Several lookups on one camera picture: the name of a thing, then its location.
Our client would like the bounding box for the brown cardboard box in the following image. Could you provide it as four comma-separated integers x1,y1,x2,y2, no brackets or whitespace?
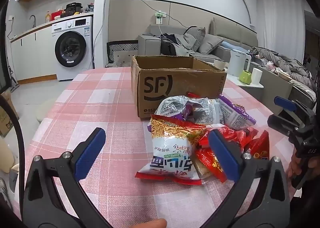
130,55,227,118

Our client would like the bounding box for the grey sofa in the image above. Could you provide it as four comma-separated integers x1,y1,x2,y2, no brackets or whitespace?
138,17,258,71

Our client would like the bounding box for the green cup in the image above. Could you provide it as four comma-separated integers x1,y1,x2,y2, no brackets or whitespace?
238,70,252,85

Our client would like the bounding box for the noodle snack packet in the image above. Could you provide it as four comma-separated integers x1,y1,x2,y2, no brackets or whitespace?
135,114,208,185

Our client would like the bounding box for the white curtain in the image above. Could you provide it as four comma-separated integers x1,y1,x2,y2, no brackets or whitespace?
257,0,305,53

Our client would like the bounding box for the black pressure cooker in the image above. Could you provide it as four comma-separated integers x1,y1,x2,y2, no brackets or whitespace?
65,2,83,16

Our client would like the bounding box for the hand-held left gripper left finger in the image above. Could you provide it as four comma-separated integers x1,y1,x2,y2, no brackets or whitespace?
22,127,112,228

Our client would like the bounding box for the grey duvet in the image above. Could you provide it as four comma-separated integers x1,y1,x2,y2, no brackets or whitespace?
250,47,315,91

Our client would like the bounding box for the white washing machine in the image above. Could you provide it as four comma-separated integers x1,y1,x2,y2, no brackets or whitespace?
51,15,94,81

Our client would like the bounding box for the grey cushion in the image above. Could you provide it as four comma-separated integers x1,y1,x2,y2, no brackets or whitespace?
184,27,206,52
200,34,224,55

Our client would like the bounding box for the white electric kettle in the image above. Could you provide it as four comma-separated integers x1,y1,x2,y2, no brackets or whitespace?
229,50,252,77

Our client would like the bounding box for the pink checked tablecloth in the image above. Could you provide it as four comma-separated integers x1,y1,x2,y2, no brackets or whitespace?
12,67,300,228

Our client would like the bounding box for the red box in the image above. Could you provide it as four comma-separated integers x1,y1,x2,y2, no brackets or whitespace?
51,9,66,21

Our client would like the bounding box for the purple grape candy packet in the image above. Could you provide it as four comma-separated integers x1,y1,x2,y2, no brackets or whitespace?
217,94,257,131

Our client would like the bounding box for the wall power strip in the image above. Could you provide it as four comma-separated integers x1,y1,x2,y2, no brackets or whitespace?
154,11,167,25

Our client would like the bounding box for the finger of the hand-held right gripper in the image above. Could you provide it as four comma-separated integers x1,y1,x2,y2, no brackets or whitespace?
274,96,304,115
267,115,300,141

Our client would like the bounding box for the person's right hand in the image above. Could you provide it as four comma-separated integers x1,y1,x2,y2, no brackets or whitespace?
286,152,304,178

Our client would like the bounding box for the person's left hand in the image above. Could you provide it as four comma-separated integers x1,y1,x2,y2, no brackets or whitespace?
130,219,167,228

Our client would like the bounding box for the floor cardboard box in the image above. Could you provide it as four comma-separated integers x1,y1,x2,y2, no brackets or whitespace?
0,90,19,137

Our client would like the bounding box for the white coffee table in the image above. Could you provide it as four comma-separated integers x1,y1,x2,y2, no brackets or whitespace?
195,54,265,93

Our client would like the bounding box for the clear cracker packet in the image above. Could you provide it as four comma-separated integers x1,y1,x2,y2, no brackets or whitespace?
194,158,213,181

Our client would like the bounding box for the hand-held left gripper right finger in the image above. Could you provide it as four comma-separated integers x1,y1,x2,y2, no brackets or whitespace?
194,129,290,228

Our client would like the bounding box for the white kitchen cabinet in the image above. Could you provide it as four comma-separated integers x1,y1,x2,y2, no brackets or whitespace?
10,22,58,83

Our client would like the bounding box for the silver purple candy packet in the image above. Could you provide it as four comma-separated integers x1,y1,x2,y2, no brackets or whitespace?
155,95,225,128

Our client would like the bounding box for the white cup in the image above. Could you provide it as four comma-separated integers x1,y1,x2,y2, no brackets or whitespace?
251,67,263,85

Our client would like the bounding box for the dark clothes pile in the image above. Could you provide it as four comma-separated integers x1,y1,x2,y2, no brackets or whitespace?
160,33,190,56

